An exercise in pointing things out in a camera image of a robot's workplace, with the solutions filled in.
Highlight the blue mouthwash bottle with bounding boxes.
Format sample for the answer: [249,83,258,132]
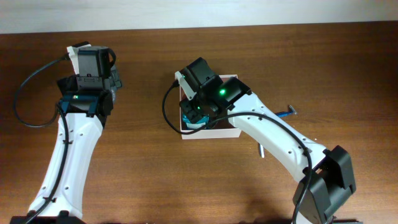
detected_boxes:
[182,114,210,129]

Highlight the blue disposable razor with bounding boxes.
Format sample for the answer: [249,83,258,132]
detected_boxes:
[275,105,297,118]

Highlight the white cardboard box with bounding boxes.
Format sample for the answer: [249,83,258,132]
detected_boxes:
[177,75,241,140]

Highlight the blue white toothbrush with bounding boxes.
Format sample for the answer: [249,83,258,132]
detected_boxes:
[258,144,265,158]

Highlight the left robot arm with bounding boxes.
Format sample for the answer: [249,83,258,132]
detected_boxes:
[10,41,123,223]

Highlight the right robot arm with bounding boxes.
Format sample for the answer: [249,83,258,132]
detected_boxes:
[174,57,356,223]

